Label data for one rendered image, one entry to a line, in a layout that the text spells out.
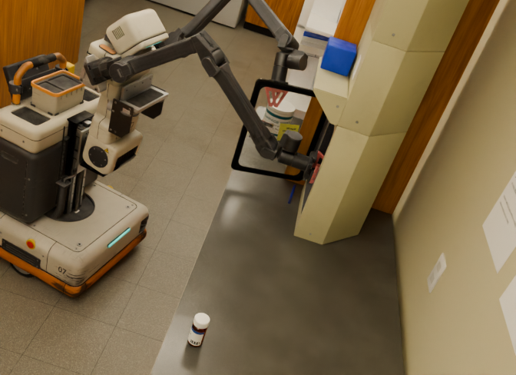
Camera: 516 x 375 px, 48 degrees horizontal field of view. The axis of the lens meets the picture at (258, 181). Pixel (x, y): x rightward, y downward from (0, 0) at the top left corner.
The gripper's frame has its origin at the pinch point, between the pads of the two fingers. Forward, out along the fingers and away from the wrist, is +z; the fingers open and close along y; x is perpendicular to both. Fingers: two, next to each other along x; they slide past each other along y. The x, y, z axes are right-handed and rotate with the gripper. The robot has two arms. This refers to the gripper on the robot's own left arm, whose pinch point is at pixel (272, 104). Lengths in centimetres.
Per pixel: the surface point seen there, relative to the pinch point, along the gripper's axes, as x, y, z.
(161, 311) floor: 22, 60, 111
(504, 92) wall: -56, -63, -16
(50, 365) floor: 68, 24, 128
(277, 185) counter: -10.4, 8.6, 32.0
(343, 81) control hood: -15.6, -31.7, -11.7
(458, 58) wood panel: -58, -26, -29
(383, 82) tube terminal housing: -22, -51, -12
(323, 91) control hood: -6.1, -42.9, -6.3
